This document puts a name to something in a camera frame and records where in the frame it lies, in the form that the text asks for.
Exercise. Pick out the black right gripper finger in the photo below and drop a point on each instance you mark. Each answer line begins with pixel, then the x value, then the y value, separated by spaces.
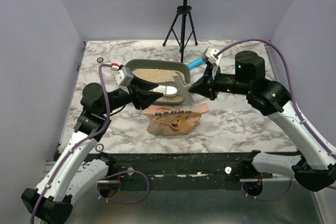
pixel 201 89
pixel 206 81

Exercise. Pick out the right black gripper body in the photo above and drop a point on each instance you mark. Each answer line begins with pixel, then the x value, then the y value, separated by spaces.
pixel 210 83

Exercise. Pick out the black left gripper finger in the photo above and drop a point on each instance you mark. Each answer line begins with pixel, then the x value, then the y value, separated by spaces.
pixel 143 99
pixel 143 84

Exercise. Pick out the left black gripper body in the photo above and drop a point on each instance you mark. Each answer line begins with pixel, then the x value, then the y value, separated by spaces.
pixel 119 98

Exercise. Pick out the grey bag clip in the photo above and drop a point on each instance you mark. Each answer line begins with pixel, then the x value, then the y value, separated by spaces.
pixel 183 88

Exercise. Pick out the silver metal scoop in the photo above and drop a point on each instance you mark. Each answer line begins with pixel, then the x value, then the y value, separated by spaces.
pixel 168 90

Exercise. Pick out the pink cat litter bag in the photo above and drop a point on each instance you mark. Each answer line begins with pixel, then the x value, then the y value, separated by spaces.
pixel 174 120

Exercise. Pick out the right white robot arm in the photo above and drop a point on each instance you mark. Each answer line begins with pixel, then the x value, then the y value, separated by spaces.
pixel 314 166

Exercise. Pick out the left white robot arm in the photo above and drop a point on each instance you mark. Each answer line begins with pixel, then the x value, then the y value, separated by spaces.
pixel 48 200

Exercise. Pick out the beige litter in box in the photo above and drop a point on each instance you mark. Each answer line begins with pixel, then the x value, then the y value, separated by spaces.
pixel 158 76

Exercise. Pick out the grey plastic litter box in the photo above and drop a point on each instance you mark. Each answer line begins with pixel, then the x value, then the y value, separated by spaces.
pixel 160 64

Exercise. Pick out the blue cylindrical flashlight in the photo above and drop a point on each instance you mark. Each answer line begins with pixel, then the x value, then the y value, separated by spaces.
pixel 197 62

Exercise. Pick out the brown poker chip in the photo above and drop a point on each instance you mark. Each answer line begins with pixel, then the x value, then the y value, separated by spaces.
pixel 100 60

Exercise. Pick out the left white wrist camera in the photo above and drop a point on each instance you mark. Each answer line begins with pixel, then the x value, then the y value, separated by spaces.
pixel 123 77

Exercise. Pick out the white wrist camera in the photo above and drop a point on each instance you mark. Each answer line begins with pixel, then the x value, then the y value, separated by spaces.
pixel 209 56
pixel 123 77

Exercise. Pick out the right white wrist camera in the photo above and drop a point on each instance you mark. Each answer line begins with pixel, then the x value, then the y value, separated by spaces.
pixel 209 56

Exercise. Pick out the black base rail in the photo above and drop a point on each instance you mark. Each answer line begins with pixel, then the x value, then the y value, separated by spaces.
pixel 176 172

